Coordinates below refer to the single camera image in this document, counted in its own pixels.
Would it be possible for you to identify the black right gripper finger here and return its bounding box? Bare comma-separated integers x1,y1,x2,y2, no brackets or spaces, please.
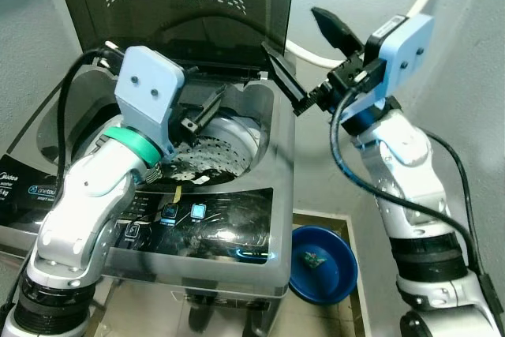
312,7,365,60
262,43,316,114

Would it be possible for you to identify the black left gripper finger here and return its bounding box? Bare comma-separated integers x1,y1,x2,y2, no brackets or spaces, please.
164,148,194,185
181,87,227,137

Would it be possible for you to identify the grey top-load washing machine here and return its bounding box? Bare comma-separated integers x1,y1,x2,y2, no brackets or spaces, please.
0,61,297,314

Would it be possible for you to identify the washer inner tub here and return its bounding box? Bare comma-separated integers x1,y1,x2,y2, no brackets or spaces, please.
146,112,265,189

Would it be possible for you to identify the dark tinted washer lid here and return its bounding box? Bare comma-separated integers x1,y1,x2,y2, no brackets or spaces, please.
51,0,298,77

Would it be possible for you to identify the blue plastic basin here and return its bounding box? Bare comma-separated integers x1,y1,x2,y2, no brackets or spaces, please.
290,225,357,306

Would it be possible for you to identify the pale blue left wrist camera mount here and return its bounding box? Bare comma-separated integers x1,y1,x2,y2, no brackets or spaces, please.
114,45,187,158

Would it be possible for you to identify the pale blue wrist camera mount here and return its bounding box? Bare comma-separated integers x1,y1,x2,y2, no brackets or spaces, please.
114,45,187,158
347,13,436,129

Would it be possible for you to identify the pale blue right wrist camera mount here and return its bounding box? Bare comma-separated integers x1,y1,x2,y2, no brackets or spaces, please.
347,13,436,129

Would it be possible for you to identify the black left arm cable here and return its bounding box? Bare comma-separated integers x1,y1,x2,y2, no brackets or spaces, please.
49,43,127,204

